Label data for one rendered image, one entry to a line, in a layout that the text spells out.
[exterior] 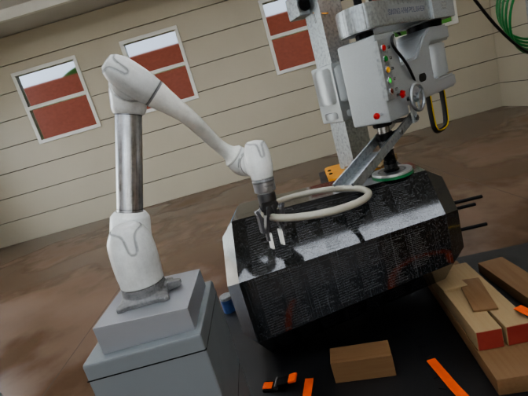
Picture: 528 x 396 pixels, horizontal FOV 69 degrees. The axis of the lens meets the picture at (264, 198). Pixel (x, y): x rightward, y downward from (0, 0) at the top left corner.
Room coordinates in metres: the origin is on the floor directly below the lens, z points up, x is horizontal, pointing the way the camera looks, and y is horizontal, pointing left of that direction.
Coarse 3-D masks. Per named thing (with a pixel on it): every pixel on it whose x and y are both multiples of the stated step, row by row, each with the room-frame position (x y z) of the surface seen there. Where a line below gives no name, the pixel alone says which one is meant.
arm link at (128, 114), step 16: (112, 96) 1.48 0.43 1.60; (112, 112) 1.52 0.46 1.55; (128, 112) 1.49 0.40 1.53; (144, 112) 1.54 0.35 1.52; (128, 128) 1.49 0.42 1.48; (128, 144) 1.48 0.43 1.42; (128, 160) 1.48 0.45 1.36; (128, 176) 1.47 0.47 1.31; (128, 192) 1.46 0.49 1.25; (128, 208) 1.46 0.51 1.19; (112, 224) 1.44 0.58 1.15; (144, 224) 1.46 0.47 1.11
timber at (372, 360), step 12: (336, 348) 1.74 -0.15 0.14; (348, 348) 1.72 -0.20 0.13; (360, 348) 1.69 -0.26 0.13; (372, 348) 1.67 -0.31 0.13; (384, 348) 1.64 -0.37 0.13; (336, 360) 1.66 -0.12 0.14; (348, 360) 1.63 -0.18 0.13; (360, 360) 1.62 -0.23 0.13; (372, 360) 1.60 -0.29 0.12; (384, 360) 1.59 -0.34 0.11; (336, 372) 1.64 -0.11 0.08; (348, 372) 1.63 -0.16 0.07; (360, 372) 1.62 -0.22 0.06; (372, 372) 1.61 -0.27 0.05; (384, 372) 1.60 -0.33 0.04
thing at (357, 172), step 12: (396, 120) 2.17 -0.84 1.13; (408, 120) 2.08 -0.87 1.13; (396, 132) 1.99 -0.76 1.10; (372, 144) 2.04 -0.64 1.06; (384, 144) 1.92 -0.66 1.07; (360, 156) 1.95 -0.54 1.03; (372, 156) 1.96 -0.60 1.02; (384, 156) 1.90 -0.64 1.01; (348, 168) 1.88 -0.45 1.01; (360, 168) 1.90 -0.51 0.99; (372, 168) 1.82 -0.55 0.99; (336, 180) 1.82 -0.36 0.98; (348, 180) 1.85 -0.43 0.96; (360, 180) 1.75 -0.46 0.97
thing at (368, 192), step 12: (300, 192) 1.84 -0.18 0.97; (312, 192) 1.84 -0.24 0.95; (324, 192) 1.83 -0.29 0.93; (348, 204) 1.40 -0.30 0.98; (360, 204) 1.43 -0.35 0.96; (276, 216) 1.47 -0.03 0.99; (288, 216) 1.43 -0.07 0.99; (300, 216) 1.40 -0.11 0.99; (312, 216) 1.38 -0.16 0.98; (324, 216) 1.38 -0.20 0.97
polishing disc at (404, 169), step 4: (400, 164) 2.10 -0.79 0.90; (404, 164) 2.07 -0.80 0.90; (408, 164) 2.05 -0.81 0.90; (400, 168) 2.02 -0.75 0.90; (404, 168) 1.99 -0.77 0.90; (408, 168) 1.97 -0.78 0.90; (376, 172) 2.08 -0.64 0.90; (380, 172) 2.05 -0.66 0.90; (392, 172) 1.98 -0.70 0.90; (396, 172) 1.96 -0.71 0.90; (400, 172) 1.94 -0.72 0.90; (404, 172) 1.93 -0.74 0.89; (408, 172) 1.94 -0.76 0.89; (372, 176) 2.04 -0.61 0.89; (376, 176) 1.99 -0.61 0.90; (380, 176) 1.97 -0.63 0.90; (384, 176) 1.95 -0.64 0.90; (388, 176) 1.94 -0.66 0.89; (392, 176) 1.93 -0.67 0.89; (396, 176) 1.93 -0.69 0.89
